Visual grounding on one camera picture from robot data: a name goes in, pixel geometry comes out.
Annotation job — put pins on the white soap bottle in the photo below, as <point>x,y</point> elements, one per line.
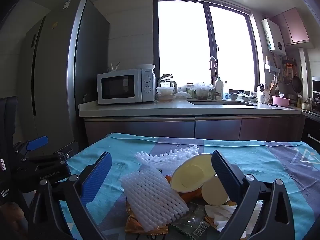
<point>219,87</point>

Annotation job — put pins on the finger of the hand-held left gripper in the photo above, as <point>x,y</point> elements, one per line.
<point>37,142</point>
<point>61,154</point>

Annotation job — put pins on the white microwave oven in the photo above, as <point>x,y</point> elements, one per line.
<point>117,86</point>

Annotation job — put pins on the clear plastic food container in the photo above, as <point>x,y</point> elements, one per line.
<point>203,91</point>

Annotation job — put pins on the white bowl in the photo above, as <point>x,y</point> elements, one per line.
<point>145,67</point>

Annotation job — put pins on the glass kettle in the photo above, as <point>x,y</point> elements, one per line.
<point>168,82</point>

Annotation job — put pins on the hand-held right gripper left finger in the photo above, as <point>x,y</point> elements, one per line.
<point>97,177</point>

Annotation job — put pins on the metal faucet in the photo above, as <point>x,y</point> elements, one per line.
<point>213,75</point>

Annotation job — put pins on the large white foam net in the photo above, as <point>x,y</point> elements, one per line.
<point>150,195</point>

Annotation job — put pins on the hanging frying pan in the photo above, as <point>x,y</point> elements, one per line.
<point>297,84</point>

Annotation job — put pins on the kitchen window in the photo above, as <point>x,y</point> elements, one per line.
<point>182,42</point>

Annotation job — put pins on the glass jar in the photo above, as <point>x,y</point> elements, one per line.
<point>190,90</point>

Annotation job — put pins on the white tissue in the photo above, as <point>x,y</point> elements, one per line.
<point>220,215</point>

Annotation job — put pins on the kitchen counter with brown cabinets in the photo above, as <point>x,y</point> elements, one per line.
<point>140,127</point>

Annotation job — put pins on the small white ornament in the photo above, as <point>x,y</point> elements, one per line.
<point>113,67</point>

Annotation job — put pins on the grey refrigerator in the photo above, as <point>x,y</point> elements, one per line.
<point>55,67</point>

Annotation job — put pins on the person's left hand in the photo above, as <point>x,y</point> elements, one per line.
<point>10,213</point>

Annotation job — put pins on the yellow oil bottle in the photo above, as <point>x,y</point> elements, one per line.
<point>299,102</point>

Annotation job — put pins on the ruffled white foam net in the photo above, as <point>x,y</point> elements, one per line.
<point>183,153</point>

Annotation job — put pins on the pink bowl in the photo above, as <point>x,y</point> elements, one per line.
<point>280,101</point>

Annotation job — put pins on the white water heater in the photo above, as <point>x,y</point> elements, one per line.
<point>273,36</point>

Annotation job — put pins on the gold snack wrapper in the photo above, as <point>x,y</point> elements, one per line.
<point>132,226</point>

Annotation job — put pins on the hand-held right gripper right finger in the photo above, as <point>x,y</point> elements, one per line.
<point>225,172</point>

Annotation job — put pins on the orange peel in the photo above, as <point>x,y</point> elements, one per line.
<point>169,178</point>
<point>191,194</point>

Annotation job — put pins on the flat white foam net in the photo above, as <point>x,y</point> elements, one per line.
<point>152,158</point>

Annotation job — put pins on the white dotted utensil mug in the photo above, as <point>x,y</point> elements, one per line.
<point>262,98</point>

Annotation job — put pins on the teal and grey tablecloth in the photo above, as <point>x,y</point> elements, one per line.
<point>250,160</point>

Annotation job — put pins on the stack of plastic containers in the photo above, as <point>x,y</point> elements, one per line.
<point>165,93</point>

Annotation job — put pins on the dark plastic wrapper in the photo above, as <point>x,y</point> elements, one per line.
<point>190,223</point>

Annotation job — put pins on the black built-in oven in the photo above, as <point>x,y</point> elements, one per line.
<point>312,130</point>

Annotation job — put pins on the white plastic bag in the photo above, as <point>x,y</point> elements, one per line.
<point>182,95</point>

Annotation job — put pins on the pink wall cabinet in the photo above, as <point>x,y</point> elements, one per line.
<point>292,27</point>

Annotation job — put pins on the yellow paper cup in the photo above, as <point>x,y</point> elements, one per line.
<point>190,172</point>
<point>215,192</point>

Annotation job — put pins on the dark small bowl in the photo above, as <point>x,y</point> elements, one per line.
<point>233,96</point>

